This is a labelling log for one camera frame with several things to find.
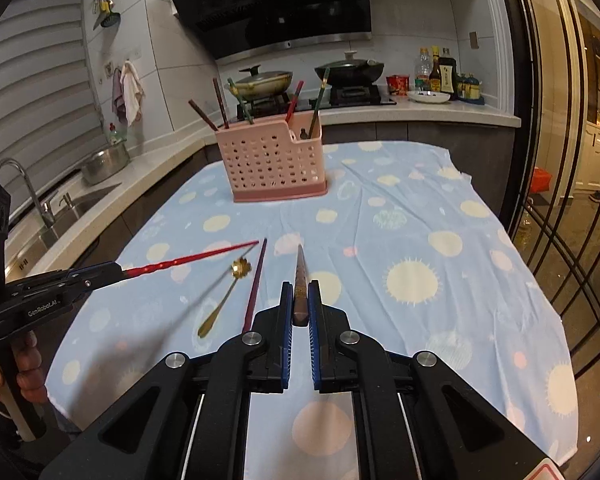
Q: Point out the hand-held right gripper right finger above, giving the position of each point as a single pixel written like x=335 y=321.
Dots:
x=314 y=340

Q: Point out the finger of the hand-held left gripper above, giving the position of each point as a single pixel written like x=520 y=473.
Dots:
x=100 y=270
x=100 y=287

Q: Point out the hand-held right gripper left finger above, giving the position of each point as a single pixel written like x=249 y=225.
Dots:
x=286 y=340

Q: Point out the brown chopstick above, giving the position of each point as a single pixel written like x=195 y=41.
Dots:
x=221 y=105
x=300 y=280

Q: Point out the maroon chopstick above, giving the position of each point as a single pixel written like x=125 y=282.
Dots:
x=255 y=285
x=202 y=115

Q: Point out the gold flower spoon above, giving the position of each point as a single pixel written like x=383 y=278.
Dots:
x=240 y=267

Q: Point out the red chopstick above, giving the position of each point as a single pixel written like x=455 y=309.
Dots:
x=190 y=260
x=295 y=100

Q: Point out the pink perforated utensil holder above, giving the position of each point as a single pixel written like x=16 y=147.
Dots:
x=265 y=165

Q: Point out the person's left hand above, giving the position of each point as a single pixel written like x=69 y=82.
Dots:
x=30 y=370

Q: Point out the steel sink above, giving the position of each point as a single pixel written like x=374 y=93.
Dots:
x=80 y=207

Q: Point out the steel faucet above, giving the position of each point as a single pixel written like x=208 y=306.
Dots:
x=42 y=210

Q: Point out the steel pot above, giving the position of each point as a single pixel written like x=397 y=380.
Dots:
x=105 y=165

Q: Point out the green dish soap bottle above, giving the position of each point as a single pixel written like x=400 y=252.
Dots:
x=116 y=135

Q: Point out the blue dotted tablecloth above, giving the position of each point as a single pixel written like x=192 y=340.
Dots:
x=405 y=210

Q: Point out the purple towel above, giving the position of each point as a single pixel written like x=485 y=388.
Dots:
x=117 y=100

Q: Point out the window blind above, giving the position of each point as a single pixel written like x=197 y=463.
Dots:
x=40 y=85

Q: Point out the beige wok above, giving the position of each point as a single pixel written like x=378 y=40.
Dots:
x=265 y=89

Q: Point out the black gas stove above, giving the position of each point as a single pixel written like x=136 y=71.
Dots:
x=360 y=97

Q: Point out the teal skimmer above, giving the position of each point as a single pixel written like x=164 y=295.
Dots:
x=111 y=19

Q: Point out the glass wok lid black knob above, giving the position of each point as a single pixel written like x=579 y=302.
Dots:
x=260 y=76

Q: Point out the yellow hanging tool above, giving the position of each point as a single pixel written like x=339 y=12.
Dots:
x=104 y=6

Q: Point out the black wok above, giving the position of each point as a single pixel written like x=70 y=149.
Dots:
x=350 y=77

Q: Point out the red instant noodle cup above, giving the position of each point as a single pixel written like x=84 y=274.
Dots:
x=397 y=86

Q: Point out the white plate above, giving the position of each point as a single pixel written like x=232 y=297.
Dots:
x=429 y=98

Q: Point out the glass sliding door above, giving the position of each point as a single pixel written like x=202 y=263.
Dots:
x=555 y=210

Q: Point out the red bag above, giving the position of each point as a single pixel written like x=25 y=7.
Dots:
x=540 y=182

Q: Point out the glass wok lid white knob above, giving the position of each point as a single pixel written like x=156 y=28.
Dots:
x=350 y=62

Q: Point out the seasoning jar tray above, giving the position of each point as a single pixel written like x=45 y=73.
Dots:
x=472 y=101

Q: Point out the yellow cap sauce bottle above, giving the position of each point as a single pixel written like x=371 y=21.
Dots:
x=434 y=77

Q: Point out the clear plastic bottle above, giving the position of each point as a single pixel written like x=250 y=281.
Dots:
x=422 y=67

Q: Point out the blue lidded seasoning jar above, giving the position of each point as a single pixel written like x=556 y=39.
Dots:
x=461 y=86
x=473 y=87

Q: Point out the dark sauce bottle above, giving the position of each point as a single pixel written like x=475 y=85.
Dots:
x=447 y=77

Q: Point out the black range hood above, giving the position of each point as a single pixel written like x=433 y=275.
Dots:
x=270 y=5

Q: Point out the white wall outlet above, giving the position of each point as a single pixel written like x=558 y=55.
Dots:
x=109 y=68

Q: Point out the brown wall switch plate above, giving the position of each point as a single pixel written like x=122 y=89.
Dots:
x=474 y=41

